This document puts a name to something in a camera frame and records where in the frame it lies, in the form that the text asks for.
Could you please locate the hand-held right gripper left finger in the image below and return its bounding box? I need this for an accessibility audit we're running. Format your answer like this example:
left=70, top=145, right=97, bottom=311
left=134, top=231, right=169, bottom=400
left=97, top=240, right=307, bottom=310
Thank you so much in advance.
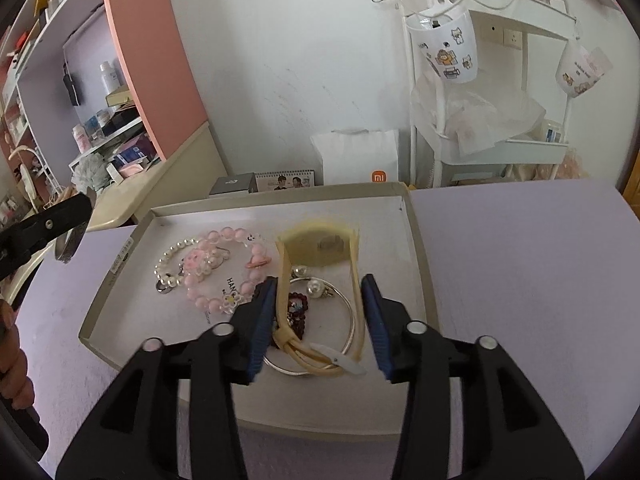
left=55, top=275, right=280, bottom=480

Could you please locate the person's left hand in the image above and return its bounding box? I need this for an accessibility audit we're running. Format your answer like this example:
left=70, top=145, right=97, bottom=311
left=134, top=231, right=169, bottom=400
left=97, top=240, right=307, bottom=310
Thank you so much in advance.
left=0, top=300, right=35, bottom=411

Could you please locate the large printed white hanging cup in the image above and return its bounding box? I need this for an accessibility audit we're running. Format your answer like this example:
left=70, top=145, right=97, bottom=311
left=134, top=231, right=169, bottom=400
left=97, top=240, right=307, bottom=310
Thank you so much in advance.
left=406, top=7, right=480, bottom=85

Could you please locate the white pearl bracelet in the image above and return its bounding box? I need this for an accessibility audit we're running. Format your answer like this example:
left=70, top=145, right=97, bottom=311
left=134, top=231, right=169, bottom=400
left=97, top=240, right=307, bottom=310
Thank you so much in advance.
left=154, top=237, right=201, bottom=293

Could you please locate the round standing mirror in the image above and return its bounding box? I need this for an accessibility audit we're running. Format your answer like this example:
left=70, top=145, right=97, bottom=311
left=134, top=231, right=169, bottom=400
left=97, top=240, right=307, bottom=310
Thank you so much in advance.
left=20, top=162, right=38, bottom=208

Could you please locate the white utility cart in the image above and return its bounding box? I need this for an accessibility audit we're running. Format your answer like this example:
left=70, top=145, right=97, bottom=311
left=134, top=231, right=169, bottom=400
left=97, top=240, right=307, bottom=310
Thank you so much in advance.
left=372, top=0, right=583, bottom=188

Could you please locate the black hanging pouch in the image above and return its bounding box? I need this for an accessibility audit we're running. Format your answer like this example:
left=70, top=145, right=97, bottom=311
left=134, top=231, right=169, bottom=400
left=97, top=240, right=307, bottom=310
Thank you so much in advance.
left=62, top=62, right=82, bottom=107

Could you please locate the flat cardboard box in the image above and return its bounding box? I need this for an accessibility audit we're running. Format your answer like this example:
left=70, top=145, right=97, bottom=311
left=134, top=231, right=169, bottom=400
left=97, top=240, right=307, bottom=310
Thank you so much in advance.
left=105, top=85, right=133, bottom=107

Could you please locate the desk calendar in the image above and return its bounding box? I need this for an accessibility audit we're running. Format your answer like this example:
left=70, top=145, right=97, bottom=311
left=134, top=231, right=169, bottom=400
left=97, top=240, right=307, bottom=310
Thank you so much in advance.
left=254, top=170, right=317, bottom=193

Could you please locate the yellow wrist watch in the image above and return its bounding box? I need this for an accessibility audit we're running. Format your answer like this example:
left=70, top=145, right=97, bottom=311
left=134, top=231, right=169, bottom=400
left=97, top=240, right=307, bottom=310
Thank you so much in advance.
left=272, top=217, right=368, bottom=378

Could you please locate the grey box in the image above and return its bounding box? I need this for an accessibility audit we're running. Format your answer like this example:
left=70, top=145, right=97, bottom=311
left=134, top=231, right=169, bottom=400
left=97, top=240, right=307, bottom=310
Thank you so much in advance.
left=209, top=172, right=256, bottom=196

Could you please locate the white paper bag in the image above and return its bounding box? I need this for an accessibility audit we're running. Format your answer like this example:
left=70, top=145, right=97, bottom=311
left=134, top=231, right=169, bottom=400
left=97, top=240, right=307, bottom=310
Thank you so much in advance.
left=310, top=129, right=401, bottom=186

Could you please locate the dark red bead bracelet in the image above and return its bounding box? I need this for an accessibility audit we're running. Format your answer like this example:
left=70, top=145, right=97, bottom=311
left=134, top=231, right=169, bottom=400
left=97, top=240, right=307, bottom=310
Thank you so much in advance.
left=270, top=290, right=312, bottom=351

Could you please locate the pink shelf unit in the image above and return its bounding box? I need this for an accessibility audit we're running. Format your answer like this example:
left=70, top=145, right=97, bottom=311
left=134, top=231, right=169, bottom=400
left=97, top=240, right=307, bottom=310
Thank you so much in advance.
left=0, top=0, right=211, bottom=196

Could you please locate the wall socket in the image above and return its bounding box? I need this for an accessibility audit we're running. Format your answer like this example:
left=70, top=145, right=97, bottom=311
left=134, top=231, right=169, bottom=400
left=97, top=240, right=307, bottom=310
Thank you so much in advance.
left=480, top=27, right=523, bottom=47

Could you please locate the small printed white hanging cup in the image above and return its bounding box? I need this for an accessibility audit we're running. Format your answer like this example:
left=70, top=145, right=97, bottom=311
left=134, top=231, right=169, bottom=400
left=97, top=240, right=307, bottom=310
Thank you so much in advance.
left=555, top=42, right=613, bottom=98

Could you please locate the grey pompom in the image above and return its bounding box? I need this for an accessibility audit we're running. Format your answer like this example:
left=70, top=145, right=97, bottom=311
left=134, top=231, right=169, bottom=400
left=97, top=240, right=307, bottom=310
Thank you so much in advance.
left=72, top=152, right=108, bottom=190

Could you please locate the white shallow jewelry tray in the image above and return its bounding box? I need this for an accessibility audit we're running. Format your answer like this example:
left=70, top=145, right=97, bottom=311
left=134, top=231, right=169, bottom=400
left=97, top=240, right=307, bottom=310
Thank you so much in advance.
left=77, top=182, right=442, bottom=443

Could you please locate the thin silver bangle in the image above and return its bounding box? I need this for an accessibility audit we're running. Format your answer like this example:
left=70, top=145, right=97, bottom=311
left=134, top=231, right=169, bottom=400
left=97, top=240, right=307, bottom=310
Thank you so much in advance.
left=262, top=277, right=366, bottom=376

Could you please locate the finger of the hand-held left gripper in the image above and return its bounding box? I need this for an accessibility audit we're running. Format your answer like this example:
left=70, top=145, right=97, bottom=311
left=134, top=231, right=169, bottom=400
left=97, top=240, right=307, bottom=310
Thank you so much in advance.
left=0, top=191, right=96, bottom=281

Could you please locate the beige desk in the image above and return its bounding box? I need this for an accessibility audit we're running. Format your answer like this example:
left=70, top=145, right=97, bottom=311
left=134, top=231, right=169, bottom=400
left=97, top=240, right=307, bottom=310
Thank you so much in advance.
left=85, top=122, right=226, bottom=233

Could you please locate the pink bead bracelet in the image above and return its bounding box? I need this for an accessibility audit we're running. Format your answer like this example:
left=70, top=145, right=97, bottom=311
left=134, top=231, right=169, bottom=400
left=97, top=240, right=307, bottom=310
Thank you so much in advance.
left=181, top=227, right=273, bottom=316

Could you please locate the clear plastic bag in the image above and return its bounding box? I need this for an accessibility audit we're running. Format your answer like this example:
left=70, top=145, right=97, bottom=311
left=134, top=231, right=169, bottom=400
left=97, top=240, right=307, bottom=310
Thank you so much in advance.
left=412, top=72, right=546, bottom=153

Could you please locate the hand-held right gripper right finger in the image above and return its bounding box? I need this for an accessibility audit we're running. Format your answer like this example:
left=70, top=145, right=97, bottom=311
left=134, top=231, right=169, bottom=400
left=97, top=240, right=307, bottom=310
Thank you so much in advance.
left=361, top=274, right=586, bottom=480

